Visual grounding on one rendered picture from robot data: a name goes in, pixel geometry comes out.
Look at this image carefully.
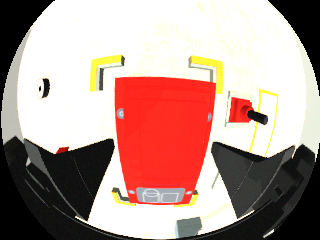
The white ring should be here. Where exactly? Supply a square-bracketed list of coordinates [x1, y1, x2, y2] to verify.
[36, 77, 51, 99]

